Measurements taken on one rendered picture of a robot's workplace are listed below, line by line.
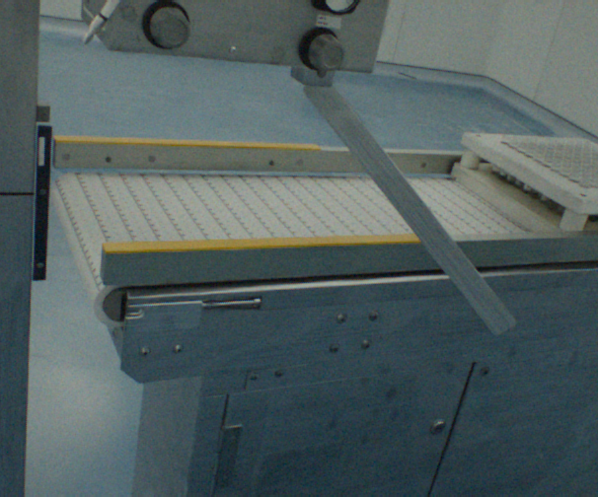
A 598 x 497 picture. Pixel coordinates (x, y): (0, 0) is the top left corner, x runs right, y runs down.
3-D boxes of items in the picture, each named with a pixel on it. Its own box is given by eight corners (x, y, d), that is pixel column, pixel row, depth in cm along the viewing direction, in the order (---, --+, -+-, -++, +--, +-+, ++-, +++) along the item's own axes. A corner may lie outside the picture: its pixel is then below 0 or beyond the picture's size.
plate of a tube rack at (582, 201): (577, 216, 88) (583, 200, 87) (459, 144, 107) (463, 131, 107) (710, 214, 99) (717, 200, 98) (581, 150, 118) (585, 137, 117)
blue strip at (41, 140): (33, 281, 91) (37, 126, 82) (32, 279, 91) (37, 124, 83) (45, 281, 92) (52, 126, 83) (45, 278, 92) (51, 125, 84)
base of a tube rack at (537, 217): (562, 252, 90) (569, 235, 89) (449, 177, 110) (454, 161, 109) (696, 248, 101) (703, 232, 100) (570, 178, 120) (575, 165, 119)
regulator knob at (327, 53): (309, 77, 56) (320, 19, 54) (295, 68, 58) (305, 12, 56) (347, 80, 57) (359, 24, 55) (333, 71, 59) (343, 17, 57)
